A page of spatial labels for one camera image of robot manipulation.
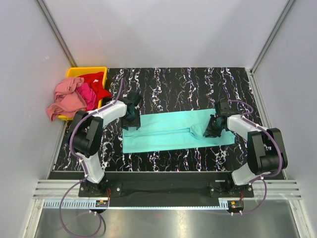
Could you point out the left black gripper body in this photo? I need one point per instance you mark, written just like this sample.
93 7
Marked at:
130 122

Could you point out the slotted cable duct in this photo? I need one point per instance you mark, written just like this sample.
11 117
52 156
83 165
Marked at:
99 204

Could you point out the red t-shirt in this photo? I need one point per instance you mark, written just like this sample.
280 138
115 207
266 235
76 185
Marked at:
96 82

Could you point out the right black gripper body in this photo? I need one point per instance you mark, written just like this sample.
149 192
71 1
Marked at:
211 130

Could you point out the aluminium frame post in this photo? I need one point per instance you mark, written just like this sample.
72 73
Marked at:
277 26
56 32

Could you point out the teal t-shirt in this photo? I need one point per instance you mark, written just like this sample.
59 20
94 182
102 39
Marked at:
173 131

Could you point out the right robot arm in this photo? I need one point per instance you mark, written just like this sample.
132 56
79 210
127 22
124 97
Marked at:
266 156

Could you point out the right aluminium frame post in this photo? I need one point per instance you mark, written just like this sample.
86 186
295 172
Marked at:
277 26

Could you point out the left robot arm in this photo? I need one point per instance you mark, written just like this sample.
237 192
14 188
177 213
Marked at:
85 136

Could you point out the left aluminium frame post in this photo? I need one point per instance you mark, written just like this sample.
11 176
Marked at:
56 32

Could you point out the salmon pink t-shirt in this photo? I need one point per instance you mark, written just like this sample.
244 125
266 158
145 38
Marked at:
67 100

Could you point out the yellow plastic bin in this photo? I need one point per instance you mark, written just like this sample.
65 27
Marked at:
77 71

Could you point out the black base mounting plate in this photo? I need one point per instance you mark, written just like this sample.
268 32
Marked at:
184 188

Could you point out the magenta t-shirt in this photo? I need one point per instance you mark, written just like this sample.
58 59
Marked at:
88 95

